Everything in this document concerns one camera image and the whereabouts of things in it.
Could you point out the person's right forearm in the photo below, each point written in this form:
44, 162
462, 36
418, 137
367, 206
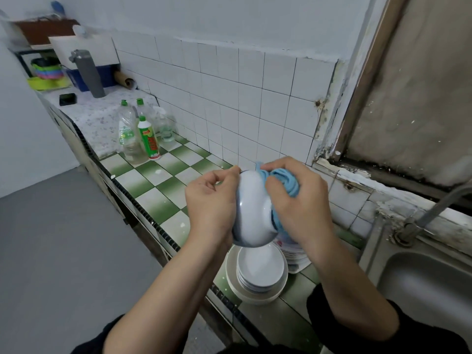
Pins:
350, 294

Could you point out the large clear green-capped bottle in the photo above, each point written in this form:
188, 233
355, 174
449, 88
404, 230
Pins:
129, 143

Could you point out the small black box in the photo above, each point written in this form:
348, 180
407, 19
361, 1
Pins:
68, 99

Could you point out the stack of colourful plastic bowls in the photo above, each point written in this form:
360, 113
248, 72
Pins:
48, 75

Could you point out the slim clear green-capped bottle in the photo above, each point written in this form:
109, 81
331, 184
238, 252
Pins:
141, 108

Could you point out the grey thermos flask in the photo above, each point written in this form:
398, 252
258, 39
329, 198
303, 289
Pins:
90, 75

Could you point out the metal faucet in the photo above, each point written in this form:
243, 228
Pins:
427, 217

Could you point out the black shirt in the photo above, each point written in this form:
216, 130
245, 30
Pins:
424, 335

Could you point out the brown paper roll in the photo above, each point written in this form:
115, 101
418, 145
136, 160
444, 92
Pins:
125, 81

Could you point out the white bowl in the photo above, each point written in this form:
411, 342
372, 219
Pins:
252, 210

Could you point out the white cutting board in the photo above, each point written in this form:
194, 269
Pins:
94, 46

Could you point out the person's left hand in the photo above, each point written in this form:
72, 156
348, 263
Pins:
210, 210

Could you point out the blue cloth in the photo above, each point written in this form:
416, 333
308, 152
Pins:
287, 178

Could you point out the white bottle with red label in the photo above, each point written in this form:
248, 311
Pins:
148, 138

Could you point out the person's left fingers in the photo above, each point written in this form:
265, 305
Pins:
221, 173

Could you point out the stack of printed white dishes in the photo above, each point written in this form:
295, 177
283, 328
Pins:
297, 256

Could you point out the stack of white plates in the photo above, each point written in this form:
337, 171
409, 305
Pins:
260, 270

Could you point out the person's left forearm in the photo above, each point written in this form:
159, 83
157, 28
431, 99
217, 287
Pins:
173, 298

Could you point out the frosted window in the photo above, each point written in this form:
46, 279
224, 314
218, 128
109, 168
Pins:
413, 88

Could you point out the person's right thumb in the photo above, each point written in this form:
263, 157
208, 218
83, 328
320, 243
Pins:
278, 197

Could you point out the clear spray bottle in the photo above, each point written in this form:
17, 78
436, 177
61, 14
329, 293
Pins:
165, 130

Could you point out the brown box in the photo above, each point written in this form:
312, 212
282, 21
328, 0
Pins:
46, 31

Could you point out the steel sink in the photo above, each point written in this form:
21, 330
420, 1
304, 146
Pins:
427, 287

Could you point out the person's right hand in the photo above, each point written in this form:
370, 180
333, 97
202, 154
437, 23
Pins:
308, 206

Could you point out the blue plastic box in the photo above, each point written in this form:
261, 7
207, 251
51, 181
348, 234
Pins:
107, 77

